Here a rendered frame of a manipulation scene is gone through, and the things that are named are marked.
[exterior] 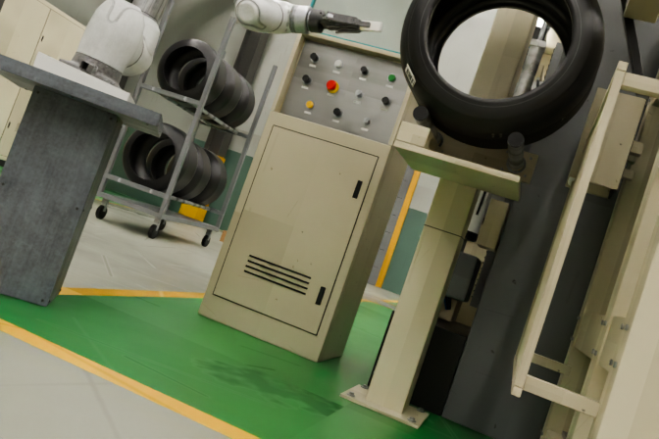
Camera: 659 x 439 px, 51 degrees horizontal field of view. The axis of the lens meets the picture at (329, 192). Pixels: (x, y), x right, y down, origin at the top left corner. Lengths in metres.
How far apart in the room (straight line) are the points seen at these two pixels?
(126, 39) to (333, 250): 1.12
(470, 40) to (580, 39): 9.95
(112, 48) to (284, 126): 0.90
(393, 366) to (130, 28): 1.37
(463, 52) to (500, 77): 9.49
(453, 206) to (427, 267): 0.22
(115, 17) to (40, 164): 0.51
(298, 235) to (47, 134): 1.07
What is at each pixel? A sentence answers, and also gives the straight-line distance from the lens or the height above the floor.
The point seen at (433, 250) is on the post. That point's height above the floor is 0.55.
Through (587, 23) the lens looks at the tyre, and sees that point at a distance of 2.05.
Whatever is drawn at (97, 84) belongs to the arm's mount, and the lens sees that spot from 2.18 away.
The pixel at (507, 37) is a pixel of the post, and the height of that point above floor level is 1.31.
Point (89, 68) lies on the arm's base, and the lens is 2.22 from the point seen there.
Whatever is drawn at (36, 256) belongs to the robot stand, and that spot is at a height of 0.14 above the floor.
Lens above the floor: 0.47
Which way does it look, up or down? 4 degrees up
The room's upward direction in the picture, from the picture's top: 19 degrees clockwise
